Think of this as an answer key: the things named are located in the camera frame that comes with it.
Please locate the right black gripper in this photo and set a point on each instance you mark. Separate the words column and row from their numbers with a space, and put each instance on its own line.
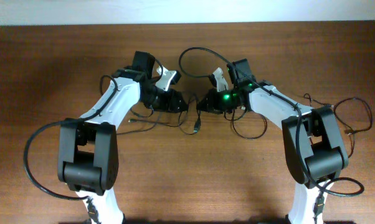
column 211, row 98

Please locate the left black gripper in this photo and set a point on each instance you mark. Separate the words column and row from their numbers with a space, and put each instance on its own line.
column 170, row 104

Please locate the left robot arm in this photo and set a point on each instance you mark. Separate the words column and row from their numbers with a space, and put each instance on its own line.
column 88, row 151

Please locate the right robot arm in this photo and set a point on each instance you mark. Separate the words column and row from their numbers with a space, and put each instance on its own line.
column 314, row 150

